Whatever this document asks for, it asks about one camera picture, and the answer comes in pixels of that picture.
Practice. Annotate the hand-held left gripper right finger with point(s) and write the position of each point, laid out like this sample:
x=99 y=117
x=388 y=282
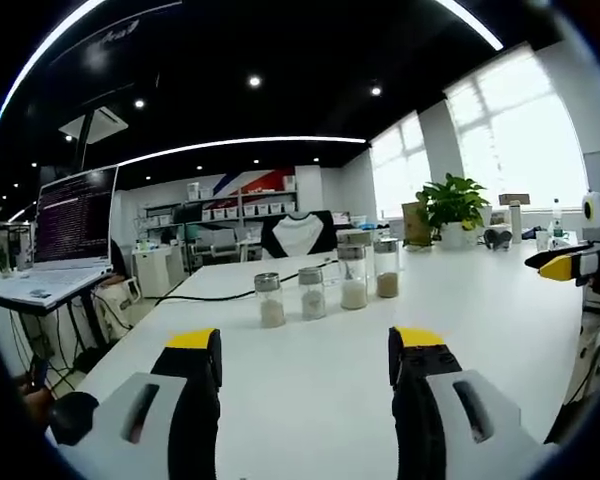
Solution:
x=430 y=415

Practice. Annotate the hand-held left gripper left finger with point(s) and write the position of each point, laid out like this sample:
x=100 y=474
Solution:
x=180 y=415

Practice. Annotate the short glass seasoning bottle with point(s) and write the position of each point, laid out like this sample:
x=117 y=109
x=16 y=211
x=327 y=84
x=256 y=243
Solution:
x=271 y=300
x=312 y=293

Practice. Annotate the tall glass seasoning bottle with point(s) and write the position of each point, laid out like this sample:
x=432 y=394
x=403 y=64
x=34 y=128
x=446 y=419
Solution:
x=353 y=276
x=387 y=268

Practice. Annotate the plastic water bottle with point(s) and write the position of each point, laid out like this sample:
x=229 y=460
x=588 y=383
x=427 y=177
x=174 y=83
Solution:
x=556 y=220

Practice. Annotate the white thermos bottle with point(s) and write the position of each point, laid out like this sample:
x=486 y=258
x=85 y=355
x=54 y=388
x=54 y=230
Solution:
x=515 y=222

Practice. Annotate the black headphones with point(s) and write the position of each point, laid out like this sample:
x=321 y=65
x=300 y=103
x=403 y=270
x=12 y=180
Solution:
x=498 y=237

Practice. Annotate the cardboard box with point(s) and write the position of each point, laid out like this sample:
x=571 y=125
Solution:
x=514 y=199

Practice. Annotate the potted green plant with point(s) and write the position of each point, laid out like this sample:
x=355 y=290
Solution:
x=452 y=210

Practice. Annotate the canvas tote bag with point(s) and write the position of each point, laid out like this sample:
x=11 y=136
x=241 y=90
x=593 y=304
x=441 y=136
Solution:
x=117 y=305

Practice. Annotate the white cabinet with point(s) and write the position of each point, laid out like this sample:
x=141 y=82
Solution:
x=155 y=267

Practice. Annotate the brown paper bag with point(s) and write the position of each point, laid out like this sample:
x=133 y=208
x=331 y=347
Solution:
x=414 y=223

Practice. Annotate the laptop stand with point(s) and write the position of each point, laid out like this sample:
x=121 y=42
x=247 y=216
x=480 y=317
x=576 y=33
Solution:
x=55 y=320

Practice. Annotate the office chair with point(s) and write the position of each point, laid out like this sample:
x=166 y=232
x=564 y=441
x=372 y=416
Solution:
x=219 y=245

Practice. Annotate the storage shelf with bins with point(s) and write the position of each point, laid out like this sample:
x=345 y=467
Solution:
x=230 y=207

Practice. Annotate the open laptop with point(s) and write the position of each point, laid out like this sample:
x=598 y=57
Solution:
x=65 y=235

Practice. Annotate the ceiling air conditioner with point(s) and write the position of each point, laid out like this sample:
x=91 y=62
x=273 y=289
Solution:
x=94 y=124

